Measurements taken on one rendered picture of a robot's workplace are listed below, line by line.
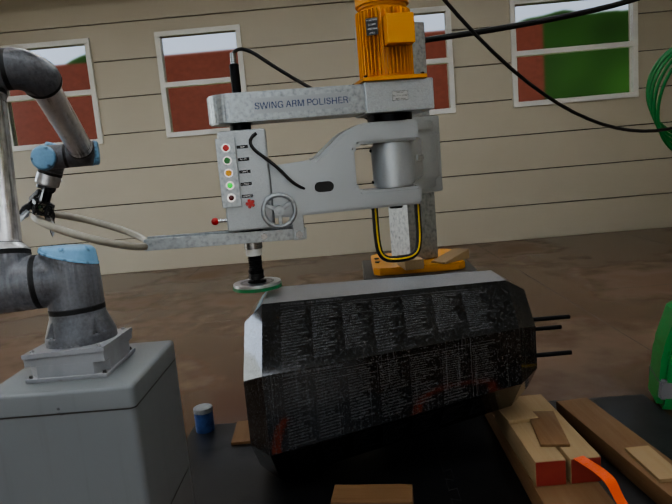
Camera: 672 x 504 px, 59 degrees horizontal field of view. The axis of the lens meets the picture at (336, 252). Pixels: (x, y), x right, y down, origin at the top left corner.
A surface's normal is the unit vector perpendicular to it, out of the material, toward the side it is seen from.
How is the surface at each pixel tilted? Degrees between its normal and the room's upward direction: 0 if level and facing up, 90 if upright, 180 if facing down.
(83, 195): 90
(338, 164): 90
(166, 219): 90
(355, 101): 90
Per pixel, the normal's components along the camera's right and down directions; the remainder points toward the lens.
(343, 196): 0.16, 0.14
